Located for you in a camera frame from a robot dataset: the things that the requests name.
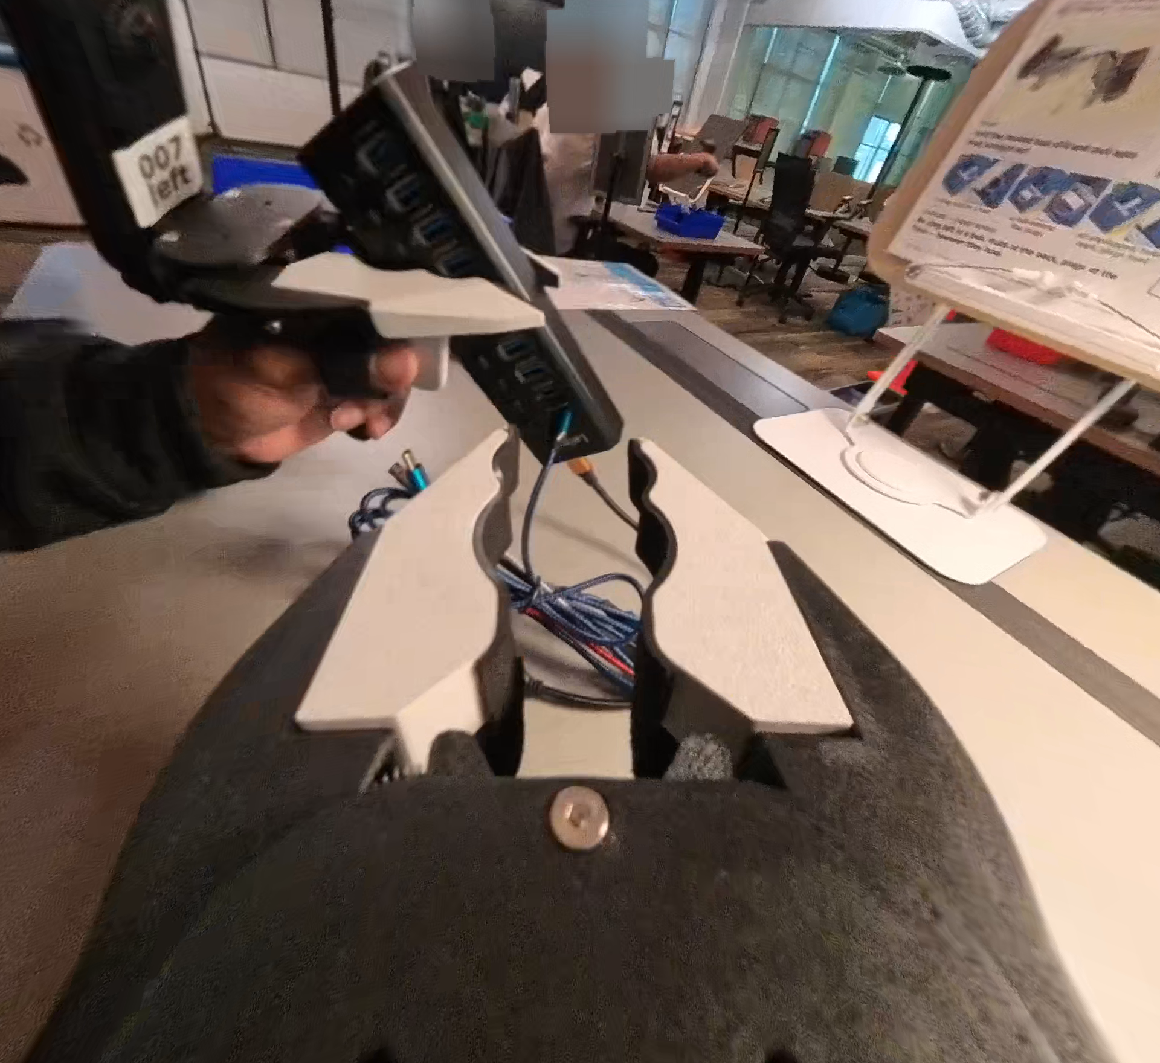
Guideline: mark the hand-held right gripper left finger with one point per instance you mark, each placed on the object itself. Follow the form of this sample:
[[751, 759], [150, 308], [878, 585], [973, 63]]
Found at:
[[407, 617]]

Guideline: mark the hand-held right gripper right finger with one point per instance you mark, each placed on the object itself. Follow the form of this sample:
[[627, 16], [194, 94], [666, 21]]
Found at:
[[744, 636]]

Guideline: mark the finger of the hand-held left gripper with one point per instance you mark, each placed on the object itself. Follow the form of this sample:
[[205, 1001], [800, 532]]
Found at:
[[428, 297], [549, 268]]

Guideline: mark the black usb hub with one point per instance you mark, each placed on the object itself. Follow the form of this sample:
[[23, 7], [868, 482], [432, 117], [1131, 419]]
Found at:
[[407, 176]]

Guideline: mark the person's left forearm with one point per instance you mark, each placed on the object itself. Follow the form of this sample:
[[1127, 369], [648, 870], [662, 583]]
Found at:
[[90, 426]]

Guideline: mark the person's left hand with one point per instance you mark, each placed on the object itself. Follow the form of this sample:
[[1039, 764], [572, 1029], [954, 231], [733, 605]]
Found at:
[[263, 402]]

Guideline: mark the blue white paper sheet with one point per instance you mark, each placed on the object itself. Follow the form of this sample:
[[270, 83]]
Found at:
[[624, 290]]

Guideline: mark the white recycling bin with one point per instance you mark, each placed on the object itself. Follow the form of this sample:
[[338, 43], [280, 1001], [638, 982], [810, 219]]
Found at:
[[39, 176]]

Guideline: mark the small blue bin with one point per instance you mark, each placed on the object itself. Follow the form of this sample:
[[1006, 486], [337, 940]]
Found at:
[[691, 224]]

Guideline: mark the work table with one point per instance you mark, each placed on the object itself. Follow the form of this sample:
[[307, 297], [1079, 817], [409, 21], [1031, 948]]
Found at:
[[954, 363], [715, 248]]

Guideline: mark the black pole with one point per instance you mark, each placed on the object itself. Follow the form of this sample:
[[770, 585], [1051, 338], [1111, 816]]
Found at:
[[326, 21]]

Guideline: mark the black office chair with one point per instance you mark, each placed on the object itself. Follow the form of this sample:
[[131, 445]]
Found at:
[[794, 201]]

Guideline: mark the blue bag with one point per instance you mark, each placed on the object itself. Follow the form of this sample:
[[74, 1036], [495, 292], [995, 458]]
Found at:
[[861, 311]]

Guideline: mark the red bin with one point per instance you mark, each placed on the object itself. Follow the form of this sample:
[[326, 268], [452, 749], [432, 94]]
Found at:
[[1023, 347]]

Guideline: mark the black floor lamp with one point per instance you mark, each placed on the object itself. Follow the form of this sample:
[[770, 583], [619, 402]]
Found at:
[[928, 71]]

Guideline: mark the instruction sheet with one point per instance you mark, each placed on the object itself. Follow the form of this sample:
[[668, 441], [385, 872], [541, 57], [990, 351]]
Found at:
[[1039, 201]]

